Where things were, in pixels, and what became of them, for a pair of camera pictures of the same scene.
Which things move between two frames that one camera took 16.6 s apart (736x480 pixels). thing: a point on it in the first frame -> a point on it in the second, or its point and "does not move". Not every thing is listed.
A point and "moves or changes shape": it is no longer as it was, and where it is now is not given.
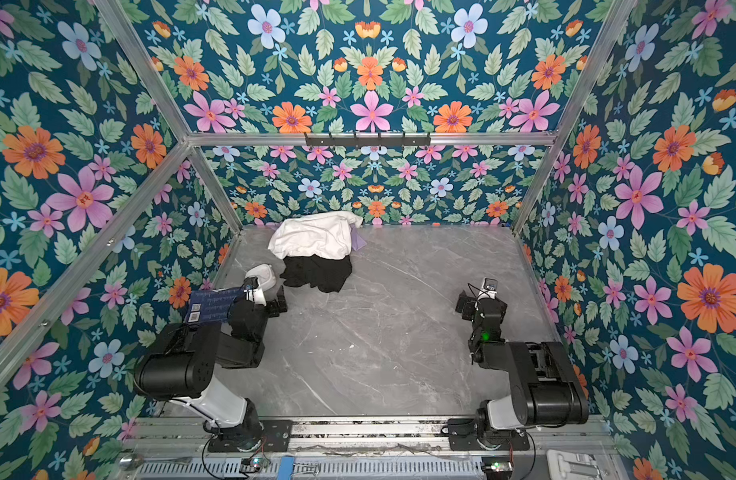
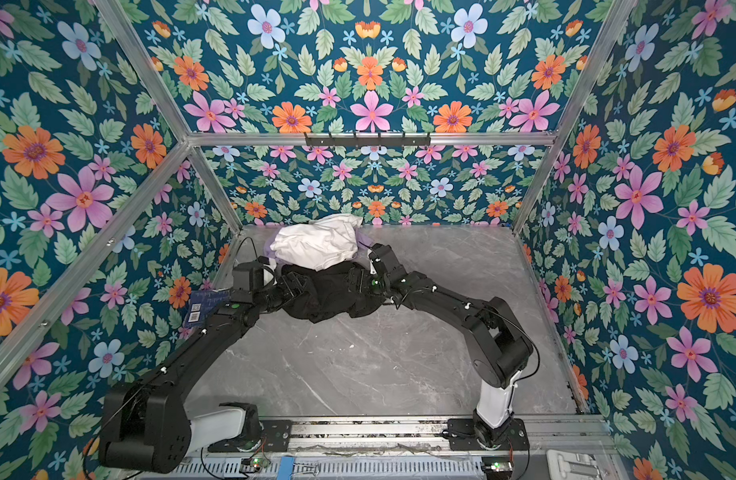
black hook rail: [366, 141] does not move
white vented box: [563, 465] does not move
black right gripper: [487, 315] -> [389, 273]
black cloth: [327, 274] moves or changes shape
